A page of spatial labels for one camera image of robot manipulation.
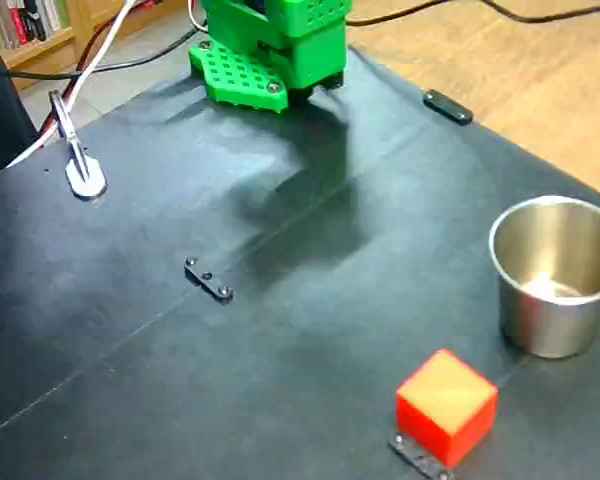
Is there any red cube block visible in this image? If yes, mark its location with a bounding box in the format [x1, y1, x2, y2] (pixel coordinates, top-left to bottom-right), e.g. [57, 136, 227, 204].
[395, 348, 499, 470]

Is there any silver metal clamp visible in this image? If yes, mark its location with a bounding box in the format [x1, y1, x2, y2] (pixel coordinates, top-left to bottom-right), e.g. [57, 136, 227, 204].
[48, 89, 108, 199]

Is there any stainless steel cup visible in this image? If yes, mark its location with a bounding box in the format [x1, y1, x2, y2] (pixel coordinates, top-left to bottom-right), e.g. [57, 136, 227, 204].
[488, 195, 600, 360]

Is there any wooden bookshelf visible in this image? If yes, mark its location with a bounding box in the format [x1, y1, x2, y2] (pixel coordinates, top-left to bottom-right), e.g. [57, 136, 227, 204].
[0, 0, 191, 92]

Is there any black rounded object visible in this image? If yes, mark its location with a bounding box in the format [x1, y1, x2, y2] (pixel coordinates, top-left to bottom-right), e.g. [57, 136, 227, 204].
[0, 19, 40, 177]

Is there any row of books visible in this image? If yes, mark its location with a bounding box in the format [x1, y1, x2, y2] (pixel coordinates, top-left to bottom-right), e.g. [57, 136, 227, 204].
[0, 0, 74, 51]

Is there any black screwed joining bracket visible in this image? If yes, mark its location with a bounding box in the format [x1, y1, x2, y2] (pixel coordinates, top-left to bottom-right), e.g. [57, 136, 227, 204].
[183, 256, 235, 305]
[422, 88, 475, 126]
[387, 433, 456, 480]

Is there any black cable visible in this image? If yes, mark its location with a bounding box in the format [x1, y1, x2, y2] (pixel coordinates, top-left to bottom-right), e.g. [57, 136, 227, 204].
[0, 27, 201, 82]
[347, 0, 600, 27]

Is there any white cable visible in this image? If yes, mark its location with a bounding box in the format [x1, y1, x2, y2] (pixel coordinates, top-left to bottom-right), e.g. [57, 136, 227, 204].
[0, 0, 139, 184]

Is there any red cable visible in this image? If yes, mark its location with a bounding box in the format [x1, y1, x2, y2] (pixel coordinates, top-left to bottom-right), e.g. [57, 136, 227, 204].
[38, 0, 149, 146]

